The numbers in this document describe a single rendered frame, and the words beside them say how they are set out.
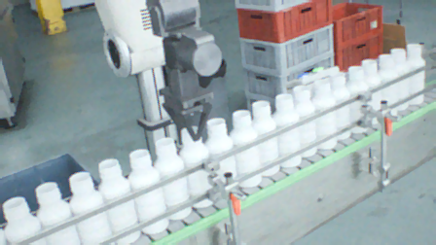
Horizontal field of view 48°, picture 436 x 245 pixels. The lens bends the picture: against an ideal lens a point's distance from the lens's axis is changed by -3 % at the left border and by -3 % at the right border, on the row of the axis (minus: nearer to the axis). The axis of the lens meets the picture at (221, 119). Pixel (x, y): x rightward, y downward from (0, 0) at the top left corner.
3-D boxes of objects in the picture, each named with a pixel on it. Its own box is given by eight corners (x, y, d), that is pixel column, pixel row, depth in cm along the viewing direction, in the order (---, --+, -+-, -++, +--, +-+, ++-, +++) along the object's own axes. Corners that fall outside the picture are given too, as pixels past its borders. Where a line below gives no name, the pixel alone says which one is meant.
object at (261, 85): (283, 106, 351) (281, 76, 342) (243, 94, 380) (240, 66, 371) (336, 80, 385) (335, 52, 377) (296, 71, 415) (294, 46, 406)
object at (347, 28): (338, 49, 385) (337, 20, 376) (300, 42, 416) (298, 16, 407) (383, 31, 417) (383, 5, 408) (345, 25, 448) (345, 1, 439)
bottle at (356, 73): (341, 127, 130) (340, 67, 124) (362, 122, 131) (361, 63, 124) (350, 136, 125) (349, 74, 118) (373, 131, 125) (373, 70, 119)
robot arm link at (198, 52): (188, -6, 92) (146, 5, 88) (225, 0, 83) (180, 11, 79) (197, 56, 97) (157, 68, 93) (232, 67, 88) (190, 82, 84)
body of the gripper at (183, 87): (185, 112, 91) (179, 73, 88) (158, 98, 98) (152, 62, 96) (214, 101, 94) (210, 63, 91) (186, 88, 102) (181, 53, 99)
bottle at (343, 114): (352, 132, 127) (351, 70, 120) (347, 142, 122) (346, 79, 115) (330, 130, 129) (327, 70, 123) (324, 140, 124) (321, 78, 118)
